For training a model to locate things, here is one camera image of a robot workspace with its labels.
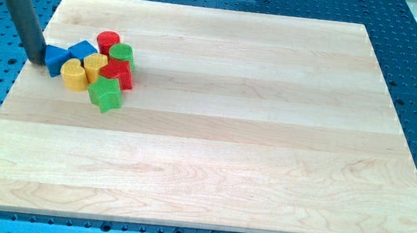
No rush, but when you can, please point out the yellow pentagon block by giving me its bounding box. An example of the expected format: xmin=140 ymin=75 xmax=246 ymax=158
xmin=83 ymin=52 xmax=108 ymax=83

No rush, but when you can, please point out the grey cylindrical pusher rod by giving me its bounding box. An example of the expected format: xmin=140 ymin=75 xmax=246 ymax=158
xmin=4 ymin=0 xmax=47 ymax=66

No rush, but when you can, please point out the green cylinder block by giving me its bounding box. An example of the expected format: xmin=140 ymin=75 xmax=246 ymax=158
xmin=109 ymin=42 xmax=135 ymax=71

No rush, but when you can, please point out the red star block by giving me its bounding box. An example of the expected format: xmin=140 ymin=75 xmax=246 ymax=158
xmin=100 ymin=58 xmax=133 ymax=90

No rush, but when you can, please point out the green star block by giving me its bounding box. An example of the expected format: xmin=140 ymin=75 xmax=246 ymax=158
xmin=88 ymin=76 xmax=122 ymax=113

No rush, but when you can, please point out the blue cube block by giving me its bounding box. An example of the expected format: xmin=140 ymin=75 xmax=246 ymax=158
xmin=68 ymin=41 xmax=97 ymax=61

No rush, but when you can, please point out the yellow heart block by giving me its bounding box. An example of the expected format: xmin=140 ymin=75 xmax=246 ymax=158
xmin=60 ymin=58 xmax=89 ymax=92

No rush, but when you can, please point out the blue triangle block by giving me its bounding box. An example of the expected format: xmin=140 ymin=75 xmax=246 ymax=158
xmin=45 ymin=45 xmax=71 ymax=78

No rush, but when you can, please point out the red cylinder block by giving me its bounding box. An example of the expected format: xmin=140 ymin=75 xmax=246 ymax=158
xmin=96 ymin=30 xmax=120 ymax=56

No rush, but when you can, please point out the light wooden board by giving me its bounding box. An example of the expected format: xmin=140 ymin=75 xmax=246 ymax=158
xmin=0 ymin=0 xmax=417 ymax=233

